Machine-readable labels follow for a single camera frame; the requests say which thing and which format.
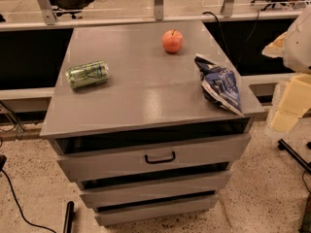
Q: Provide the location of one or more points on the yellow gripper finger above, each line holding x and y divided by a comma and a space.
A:
294, 103
275, 48

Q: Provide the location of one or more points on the green soda can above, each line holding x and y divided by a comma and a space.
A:
87, 74

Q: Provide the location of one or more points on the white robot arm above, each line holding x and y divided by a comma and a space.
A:
296, 54

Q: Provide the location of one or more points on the black floor bar right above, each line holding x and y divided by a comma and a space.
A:
283, 145

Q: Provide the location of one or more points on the black floor bar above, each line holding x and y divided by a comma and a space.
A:
68, 217
283, 145

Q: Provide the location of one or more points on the blue chip bag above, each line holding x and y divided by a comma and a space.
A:
218, 84

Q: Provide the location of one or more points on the red apple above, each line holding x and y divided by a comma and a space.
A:
172, 41

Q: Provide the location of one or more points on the grey drawer cabinet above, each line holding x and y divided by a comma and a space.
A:
152, 104

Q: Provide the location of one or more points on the black floor bar left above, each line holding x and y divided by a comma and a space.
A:
68, 217

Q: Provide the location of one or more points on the black drawer handle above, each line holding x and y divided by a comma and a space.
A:
152, 160

